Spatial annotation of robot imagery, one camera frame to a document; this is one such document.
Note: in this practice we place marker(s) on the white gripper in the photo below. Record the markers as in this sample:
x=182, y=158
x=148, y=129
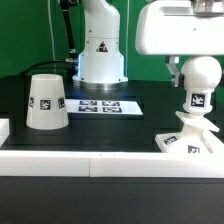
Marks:
x=169, y=27

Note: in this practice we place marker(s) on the white lamp bulb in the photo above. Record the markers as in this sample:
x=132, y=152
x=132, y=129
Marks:
x=202, y=74

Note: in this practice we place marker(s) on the white lamp base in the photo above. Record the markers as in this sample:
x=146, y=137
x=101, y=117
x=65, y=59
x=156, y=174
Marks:
x=196, y=137

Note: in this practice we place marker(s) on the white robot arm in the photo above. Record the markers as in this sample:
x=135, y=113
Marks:
x=101, y=65

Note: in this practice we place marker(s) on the white lamp shade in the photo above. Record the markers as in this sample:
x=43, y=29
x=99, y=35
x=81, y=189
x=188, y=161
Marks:
x=46, y=104

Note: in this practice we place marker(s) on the white marker sheet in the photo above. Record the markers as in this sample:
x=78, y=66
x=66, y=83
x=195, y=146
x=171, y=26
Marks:
x=103, y=107

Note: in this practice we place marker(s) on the white left fence wall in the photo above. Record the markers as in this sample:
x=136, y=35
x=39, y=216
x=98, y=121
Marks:
x=4, y=130

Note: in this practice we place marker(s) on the white fence wall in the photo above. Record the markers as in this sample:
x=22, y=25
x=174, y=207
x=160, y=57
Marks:
x=4, y=130
x=109, y=164

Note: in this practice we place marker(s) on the white front fence wall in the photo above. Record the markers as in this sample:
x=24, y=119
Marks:
x=109, y=164

